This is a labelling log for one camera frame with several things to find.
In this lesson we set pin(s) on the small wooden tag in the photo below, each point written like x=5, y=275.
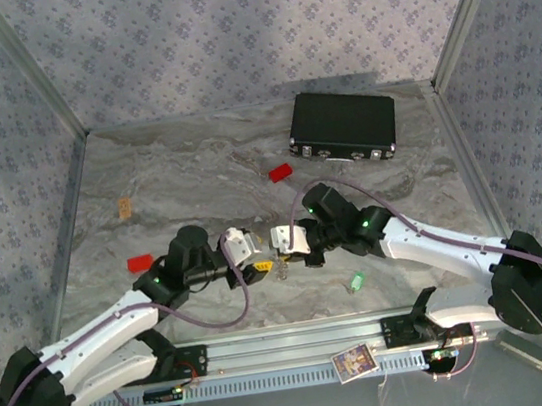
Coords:
x=125, y=208

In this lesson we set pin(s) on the green plastic key tag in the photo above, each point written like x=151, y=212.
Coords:
x=358, y=281

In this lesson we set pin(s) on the small circuit board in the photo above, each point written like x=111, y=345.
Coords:
x=441, y=357
x=162, y=395

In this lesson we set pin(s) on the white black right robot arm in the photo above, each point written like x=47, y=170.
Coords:
x=439, y=250

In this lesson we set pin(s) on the aluminium frame post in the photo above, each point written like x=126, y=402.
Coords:
x=36, y=69
x=467, y=9

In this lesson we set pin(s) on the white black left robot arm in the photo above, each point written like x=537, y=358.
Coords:
x=107, y=327

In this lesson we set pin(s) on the grey metal bar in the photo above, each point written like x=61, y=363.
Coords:
x=535, y=358

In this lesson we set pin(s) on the small printed card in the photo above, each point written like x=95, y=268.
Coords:
x=354, y=363

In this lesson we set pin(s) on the aluminium mounting rail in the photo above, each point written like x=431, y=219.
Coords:
x=296, y=346

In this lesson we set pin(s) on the black aluminium carrying case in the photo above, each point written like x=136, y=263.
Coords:
x=340, y=117

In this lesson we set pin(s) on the aluminium table side rail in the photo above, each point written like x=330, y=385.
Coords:
x=468, y=160
x=72, y=210

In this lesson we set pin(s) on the red toy building brick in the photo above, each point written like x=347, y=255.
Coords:
x=281, y=172
x=140, y=264

